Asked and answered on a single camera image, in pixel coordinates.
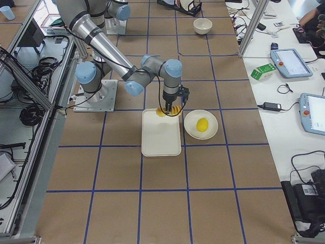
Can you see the cream round plate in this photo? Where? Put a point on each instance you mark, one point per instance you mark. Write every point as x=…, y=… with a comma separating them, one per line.
x=190, y=122

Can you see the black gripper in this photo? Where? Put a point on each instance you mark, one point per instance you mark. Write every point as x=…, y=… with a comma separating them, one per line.
x=167, y=98

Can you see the cream plate in rack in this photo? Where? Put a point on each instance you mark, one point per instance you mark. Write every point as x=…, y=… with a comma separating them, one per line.
x=187, y=4

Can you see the upper teach pendant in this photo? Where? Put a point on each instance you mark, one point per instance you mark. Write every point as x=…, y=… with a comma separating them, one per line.
x=289, y=63

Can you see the black power adapter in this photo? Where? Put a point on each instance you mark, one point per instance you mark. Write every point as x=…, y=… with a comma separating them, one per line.
x=272, y=106

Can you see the yellow lemon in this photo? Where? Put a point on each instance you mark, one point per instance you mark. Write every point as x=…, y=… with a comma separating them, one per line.
x=202, y=124

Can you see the lower teach pendant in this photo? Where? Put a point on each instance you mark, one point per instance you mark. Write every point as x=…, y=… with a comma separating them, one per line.
x=312, y=113

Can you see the cream bowl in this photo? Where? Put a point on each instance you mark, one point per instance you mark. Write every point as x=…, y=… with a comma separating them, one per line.
x=202, y=26

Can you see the teach pendant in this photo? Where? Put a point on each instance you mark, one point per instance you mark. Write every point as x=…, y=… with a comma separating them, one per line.
x=312, y=113
x=289, y=63

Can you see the aluminium frame post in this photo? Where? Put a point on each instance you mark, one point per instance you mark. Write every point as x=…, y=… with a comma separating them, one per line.
x=257, y=15

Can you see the blue plastic cup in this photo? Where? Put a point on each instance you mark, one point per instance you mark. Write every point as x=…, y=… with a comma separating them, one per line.
x=7, y=12

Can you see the green white carton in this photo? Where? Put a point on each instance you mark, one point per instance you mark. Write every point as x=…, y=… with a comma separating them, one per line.
x=263, y=72

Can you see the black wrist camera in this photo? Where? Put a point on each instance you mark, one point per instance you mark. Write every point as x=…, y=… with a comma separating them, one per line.
x=183, y=92

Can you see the black dish rack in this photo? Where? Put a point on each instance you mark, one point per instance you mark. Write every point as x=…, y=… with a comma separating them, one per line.
x=175, y=5

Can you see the yellow bread roll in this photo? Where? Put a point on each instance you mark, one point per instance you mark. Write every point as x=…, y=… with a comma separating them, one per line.
x=175, y=111

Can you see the white rectangular tray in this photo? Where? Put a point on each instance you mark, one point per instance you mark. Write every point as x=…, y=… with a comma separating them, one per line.
x=160, y=135

